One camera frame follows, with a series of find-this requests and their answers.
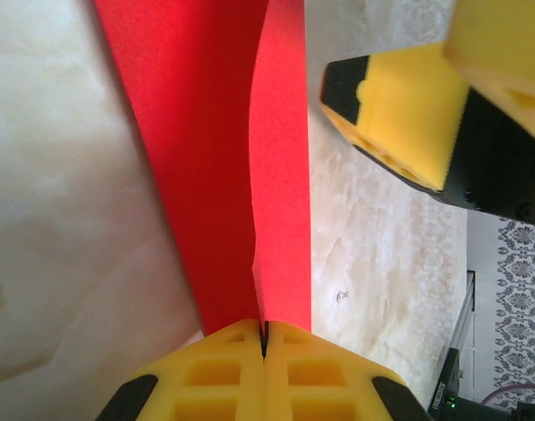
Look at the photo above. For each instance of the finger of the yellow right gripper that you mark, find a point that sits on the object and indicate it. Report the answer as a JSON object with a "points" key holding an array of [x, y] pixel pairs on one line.
{"points": [[508, 52], [403, 114]]}

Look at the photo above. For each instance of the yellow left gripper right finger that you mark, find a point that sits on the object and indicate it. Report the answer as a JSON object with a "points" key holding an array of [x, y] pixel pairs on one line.
{"points": [[320, 381]]}

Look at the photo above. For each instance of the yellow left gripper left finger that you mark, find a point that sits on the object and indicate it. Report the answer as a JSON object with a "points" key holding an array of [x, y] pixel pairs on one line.
{"points": [[215, 381]]}

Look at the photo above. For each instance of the red paper sheet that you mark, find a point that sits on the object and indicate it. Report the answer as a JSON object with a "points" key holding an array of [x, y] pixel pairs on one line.
{"points": [[206, 153]]}

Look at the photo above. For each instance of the small metal screw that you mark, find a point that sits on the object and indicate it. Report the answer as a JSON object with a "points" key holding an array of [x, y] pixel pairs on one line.
{"points": [[341, 297]]}

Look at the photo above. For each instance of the aluminium table side rail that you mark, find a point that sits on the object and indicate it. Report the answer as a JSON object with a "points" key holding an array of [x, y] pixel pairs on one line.
{"points": [[465, 311]]}

